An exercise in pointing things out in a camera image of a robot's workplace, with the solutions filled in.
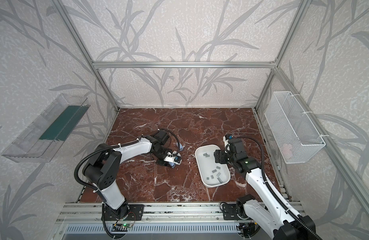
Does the blue stapler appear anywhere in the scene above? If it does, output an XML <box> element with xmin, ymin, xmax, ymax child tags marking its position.
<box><xmin>177</xmin><ymin>144</ymin><xmax>184</xmax><ymax>151</ymax></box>
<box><xmin>169</xmin><ymin>154</ymin><xmax>182</xmax><ymax>165</ymax></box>

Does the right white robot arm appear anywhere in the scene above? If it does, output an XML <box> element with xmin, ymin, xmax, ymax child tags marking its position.
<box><xmin>213</xmin><ymin>150</ymin><xmax>321</xmax><ymax>240</ymax></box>

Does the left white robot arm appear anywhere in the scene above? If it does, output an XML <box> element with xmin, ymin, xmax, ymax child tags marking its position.
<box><xmin>76</xmin><ymin>136</ymin><xmax>181</xmax><ymax>211</ymax></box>

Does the white oval tray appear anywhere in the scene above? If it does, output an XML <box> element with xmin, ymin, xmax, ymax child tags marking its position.
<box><xmin>195</xmin><ymin>145</ymin><xmax>231</xmax><ymax>188</ymax></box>

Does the pink item in basket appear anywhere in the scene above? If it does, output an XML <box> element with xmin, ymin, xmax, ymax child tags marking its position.
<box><xmin>281</xmin><ymin>144</ymin><xmax>293</xmax><ymax>160</ymax></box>

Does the green pad in bin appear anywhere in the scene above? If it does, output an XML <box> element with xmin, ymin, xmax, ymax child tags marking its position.
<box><xmin>39</xmin><ymin>105</ymin><xmax>90</xmax><ymax>141</ymax></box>

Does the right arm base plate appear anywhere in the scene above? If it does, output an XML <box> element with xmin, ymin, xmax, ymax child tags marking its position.
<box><xmin>219</xmin><ymin>202</ymin><xmax>248</xmax><ymax>221</ymax></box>

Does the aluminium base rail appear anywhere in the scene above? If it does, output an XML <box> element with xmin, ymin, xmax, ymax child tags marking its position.
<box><xmin>54</xmin><ymin>201</ymin><xmax>308</xmax><ymax>224</ymax></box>

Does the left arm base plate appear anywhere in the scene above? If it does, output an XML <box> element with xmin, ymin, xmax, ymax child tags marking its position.
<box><xmin>101</xmin><ymin>204</ymin><xmax>145</xmax><ymax>222</ymax></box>

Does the white wire mesh basket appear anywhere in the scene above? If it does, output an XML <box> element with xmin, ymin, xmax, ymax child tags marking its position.
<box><xmin>264</xmin><ymin>91</ymin><xmax>326</xmax><ymax>164</ymax></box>

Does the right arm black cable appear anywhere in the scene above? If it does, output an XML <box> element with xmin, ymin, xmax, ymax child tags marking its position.
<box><xmin>224</xmin><ymin>134</ymin><xmax>323</xmax><ymax>240</ymax></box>

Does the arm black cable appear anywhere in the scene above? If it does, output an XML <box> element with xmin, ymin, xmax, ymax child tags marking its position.
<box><xmin>74</xmin><ymin>128</ymin><xmax>182</xmax><ymax>190</ymax></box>
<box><xmin>224</xmin><ymin>134</ymin><xmax>323</xmax><ymax>240</ymax></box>

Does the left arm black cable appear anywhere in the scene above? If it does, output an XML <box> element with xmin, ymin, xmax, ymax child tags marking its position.
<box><xmin>74</xmin><ymin>128</ymin><xmax>182</xmax><ymax>190</ymax></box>

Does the aluminium frame crossbar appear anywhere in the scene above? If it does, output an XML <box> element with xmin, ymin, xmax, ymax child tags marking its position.
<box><xmin>93</xmin><ymin>62</ymin><xmax>275</xmax><ymax>69</ymax></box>

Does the clear plastic wall bin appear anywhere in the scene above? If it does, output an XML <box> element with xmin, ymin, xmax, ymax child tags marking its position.
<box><xmin>2</xmin><ymin>94</ymin><xmax>90</xmax><ymax>163</ymax></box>

